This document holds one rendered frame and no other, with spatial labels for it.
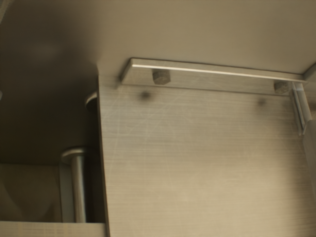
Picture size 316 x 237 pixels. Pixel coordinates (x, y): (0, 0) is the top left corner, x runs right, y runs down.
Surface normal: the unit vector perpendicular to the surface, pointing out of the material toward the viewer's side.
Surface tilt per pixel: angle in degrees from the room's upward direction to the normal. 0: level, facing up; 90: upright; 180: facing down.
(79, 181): 90
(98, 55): 0
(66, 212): 90
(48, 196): 97
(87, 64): 0
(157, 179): 90
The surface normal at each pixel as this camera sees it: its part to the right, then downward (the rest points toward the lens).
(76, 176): -0.44, -0.31
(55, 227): 0.33, -0.40
